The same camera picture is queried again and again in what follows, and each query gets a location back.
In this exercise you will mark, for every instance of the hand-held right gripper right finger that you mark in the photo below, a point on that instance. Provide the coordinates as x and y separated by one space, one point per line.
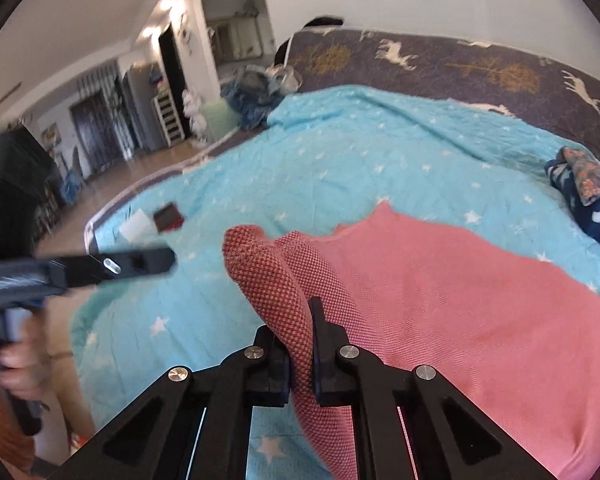
325 360

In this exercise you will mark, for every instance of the white plush toy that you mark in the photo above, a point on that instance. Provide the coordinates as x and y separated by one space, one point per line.
194 112

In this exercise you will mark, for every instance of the grey tall cabinet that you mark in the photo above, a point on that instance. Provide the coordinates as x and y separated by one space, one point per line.
142 105

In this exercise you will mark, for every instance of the person's left hand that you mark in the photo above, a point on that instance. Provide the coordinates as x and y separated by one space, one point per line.
22 367

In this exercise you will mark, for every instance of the green storage box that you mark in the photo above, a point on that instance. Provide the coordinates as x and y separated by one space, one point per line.
220 120

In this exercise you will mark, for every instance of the white shelf rack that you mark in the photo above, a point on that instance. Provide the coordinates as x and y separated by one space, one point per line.
169 117

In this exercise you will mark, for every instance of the person's left forearm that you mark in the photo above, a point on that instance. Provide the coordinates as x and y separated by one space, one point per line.
65 400

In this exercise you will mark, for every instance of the navy printed garment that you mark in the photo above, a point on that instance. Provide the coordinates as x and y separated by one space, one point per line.
595 220

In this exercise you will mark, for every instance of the small white box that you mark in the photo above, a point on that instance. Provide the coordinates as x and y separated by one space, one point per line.
135 226

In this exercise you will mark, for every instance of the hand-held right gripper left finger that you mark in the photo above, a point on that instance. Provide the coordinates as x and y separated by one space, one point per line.
275 365

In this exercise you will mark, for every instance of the black cabinet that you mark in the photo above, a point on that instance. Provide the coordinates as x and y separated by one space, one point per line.
35 170

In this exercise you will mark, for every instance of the dark deer print bedsheet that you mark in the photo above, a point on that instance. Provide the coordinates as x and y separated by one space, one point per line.
430 65

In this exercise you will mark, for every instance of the blue star print blanket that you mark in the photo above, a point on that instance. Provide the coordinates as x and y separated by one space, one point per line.
330 160

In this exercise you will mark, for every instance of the small dark red box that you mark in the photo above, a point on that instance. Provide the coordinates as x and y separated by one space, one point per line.
169 217

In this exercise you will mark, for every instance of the dark double door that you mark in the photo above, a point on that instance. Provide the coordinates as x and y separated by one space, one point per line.
97 130

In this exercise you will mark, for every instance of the pink knit cloth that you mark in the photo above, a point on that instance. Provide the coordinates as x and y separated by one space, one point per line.
455 310

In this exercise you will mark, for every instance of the heap of blue clothes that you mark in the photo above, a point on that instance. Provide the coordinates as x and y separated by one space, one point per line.
250 95

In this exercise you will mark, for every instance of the floral patterned garment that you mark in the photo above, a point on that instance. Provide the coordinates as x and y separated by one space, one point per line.
592 175

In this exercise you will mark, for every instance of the person's orange clothing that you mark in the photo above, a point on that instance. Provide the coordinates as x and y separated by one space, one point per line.
0 425

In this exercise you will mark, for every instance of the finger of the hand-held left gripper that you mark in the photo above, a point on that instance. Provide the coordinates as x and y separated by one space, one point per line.
130 262

